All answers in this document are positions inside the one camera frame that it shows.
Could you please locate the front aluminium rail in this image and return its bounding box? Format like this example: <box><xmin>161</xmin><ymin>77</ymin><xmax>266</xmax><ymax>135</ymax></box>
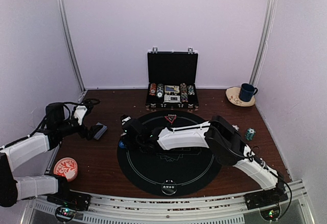
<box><xmin>19</xmin><ymin>179</ymin><xmax>312</xmax><ymax>224</ymax></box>

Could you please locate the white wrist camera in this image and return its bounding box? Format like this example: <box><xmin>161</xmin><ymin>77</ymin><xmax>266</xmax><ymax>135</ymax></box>
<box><xmin>73</xmin><ymin>105</ymin><xmax>87</xmax><ymax>125</ymax></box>
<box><xmin>120</xmin><ymin>114</ymin><xmax>131</xmax><ymax>125</ymax></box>

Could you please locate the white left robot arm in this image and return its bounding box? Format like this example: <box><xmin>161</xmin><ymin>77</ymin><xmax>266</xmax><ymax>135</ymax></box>
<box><xmin>1</xmin><ymin>99</ymin><xmax>102</xmax><ymax>207</ymax></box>

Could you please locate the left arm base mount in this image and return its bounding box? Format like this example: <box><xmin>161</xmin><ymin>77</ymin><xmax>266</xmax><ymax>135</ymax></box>
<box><xmin>46</xmin><ymin>191</ymin><xmax>91</xmax><ymax>223</ymax></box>

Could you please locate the beige ceramic plate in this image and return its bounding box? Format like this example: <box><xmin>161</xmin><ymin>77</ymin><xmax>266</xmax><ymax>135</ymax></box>
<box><xmin>225</xmin><ymin>87</ymin><xmax>255</xmax><ymax>107</ymax></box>

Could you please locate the clear round dealer button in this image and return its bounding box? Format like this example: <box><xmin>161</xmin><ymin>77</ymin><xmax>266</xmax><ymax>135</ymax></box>
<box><xmin>161</xmin><ymin>180</ymin><xmax>177</xmax><ymax>196</ymax></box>

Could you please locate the multicolour chip row in case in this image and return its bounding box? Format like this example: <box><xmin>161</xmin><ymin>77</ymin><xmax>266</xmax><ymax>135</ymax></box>
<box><xmin>180</xmin><ymin>83</ymin><xmax>188</xmax><ymax>103</ymax></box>

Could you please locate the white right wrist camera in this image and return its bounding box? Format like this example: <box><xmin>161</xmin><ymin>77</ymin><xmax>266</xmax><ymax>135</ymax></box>
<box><xmin>120</xmin><ymin>114</ymin><xmax>131</xmax><ymax>125</ymax></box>

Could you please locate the red triangle all-in marker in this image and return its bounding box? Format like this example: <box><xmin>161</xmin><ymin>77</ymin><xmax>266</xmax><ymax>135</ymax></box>
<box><xmin>165</xmin><ymin>115</ymin><xmax>177</xmax><ymax>124</ymax></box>

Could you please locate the white blue chip stack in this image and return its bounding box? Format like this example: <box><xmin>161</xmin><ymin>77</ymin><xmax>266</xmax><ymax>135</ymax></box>
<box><xmin>232</xmin><ymin>124</ymin><xmax>240</xmax><ymax>131</ymax></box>

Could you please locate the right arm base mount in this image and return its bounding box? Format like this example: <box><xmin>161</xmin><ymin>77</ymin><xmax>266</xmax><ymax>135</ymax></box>
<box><xmin>244</xmin><ymin>191</ymin><xmax>292</xmax><ymax>222</ymax></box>

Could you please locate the black poker chip case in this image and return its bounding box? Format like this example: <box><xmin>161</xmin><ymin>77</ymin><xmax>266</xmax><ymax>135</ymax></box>
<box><xmin>145</xmin><ymin>47</ymin><xmax>199</xmax><ymax>109</ymax></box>

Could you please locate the round black poker mat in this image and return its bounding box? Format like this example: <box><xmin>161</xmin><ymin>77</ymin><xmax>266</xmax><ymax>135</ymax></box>
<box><xmin>117</xmin><ymin>110</ymin><xmax>221</xmax><ymax>197</ymax></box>

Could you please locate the purple green chip row in case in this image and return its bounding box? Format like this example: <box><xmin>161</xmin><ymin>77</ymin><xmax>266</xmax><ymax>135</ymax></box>
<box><xmin>188</xmin><ymin>85</ymin><xmax>195</xmax><ymax>96</ymax></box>

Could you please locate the dark blue mug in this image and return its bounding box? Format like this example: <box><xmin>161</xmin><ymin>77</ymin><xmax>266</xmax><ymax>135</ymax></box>
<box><xmin>239</xmin><ymin>83</ymin><xmax>258</xmax><ymax>102</ymax></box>

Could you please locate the blue small blind button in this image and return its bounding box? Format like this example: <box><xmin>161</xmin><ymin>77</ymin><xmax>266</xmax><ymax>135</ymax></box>
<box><xmin>118</xmin><ymin>141</ymin><xmax>126</xmax><ymax>149</ymax></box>

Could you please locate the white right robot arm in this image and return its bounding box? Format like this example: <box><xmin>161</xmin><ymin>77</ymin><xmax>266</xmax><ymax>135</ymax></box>
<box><xmin>121</xmin><ymin>115</ymin><xmax>286</xmax><ymax>205</ymax></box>

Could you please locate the left aluminium frame post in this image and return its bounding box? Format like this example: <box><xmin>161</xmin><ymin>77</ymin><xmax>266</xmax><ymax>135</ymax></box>
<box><xmin>57</xmin><ymin>0</ymin><xmax>86</xmax><ymax>93</ymax></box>

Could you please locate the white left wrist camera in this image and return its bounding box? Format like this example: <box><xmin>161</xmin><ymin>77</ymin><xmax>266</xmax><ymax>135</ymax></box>
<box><xmin>73</xmin><ymin>105</ymin><xmax>87</xmax><ymax>125</ymax></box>

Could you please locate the white card box in case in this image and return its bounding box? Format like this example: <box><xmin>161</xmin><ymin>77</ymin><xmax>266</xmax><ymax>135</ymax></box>
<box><xmin>164</xmin><ymin>94</ymin><xmax>181</xmax><ymax>102</ymax></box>

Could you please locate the red chip row in case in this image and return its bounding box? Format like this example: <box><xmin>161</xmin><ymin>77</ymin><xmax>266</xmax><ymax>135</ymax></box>
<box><xmin>149</xmin><ymin>83</ymin><xmax>157</xmax><ymax>96</ymax></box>

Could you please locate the green chip stack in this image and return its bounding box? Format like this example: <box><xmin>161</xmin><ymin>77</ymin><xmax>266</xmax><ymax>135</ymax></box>
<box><xmin>245</xmin><ymin>128</ymin><xmax>256</xmax><ymax>141</ymax></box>

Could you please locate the red white round coaster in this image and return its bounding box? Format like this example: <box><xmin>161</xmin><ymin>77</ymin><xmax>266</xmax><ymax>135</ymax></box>
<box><xmin>53</xmin><ymin>158</ymin><xmax>78</xmax><ymax>182</ymax></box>

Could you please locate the blue playing card deck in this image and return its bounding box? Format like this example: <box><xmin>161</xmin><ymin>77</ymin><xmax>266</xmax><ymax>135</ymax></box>
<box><xmin>93</xmin><ymin>122</ymin><xmax>107</xmax><ymax>140</ymax></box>

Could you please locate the aluminium frame post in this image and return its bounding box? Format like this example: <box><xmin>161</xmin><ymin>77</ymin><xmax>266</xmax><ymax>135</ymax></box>
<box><xmin>249</xmin><ymin>0</ymin><xmax>277</xmax><ymax>85</ymax></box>
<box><xmin>57</xmin><ymin>0</ymin><xmax>86</xmax><ymax>93</ymax></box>

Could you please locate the right aluminium frame post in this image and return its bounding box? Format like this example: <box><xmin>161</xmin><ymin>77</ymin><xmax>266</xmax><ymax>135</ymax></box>
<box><xmin>249</xmin><ymin>0</ymin><xmax>277</xmax><ymax>85</ymax></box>

